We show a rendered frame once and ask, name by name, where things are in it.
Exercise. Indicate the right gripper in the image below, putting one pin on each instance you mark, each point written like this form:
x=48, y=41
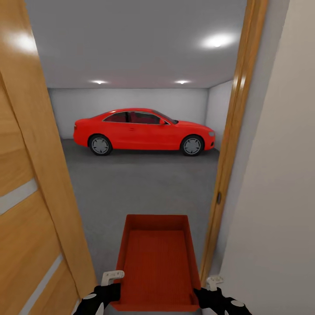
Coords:
x=207, y=298

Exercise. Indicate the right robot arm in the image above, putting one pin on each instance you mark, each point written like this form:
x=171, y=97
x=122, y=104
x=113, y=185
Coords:
x=211, y=297

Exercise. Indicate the door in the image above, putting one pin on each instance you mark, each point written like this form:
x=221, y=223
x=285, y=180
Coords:
x=45, y=264

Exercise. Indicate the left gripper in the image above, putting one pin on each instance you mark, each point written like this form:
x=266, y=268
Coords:
x=112, y=291

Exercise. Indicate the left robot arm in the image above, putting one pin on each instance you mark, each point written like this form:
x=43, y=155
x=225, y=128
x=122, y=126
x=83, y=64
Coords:
x=95, y=302

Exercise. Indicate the car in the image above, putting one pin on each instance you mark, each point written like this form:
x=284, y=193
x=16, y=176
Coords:
x=142, y=129

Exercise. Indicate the storage box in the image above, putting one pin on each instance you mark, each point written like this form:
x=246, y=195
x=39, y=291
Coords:
x=158, y=260

